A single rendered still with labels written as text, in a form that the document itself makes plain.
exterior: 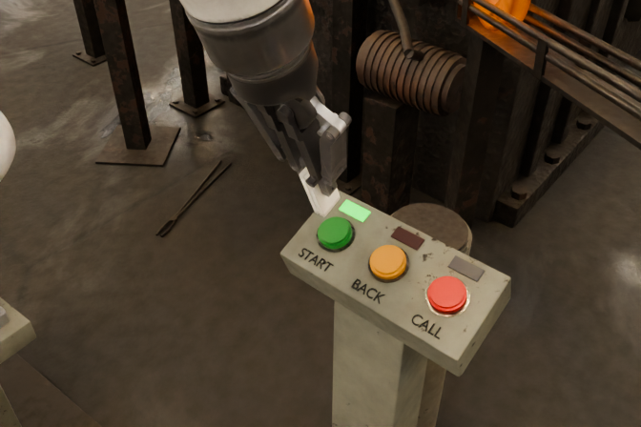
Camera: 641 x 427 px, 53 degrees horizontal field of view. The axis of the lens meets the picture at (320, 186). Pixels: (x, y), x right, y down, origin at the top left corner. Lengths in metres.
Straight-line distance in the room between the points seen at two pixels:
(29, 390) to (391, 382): 0.83
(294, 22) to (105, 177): 1.48
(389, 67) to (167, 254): 0.72
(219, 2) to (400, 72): 0.89
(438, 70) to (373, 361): 0.66
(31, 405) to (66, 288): 0.32
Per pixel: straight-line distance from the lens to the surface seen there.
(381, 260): 0.72
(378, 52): 1.35
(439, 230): 0.90
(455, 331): 0.69
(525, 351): 1.47
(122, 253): 1.67
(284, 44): 0.49
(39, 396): 1.42
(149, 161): 1.94
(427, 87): 1.29
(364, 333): 0.77
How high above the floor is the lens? 1.11
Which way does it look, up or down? 38 degrees down
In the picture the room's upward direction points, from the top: straight up
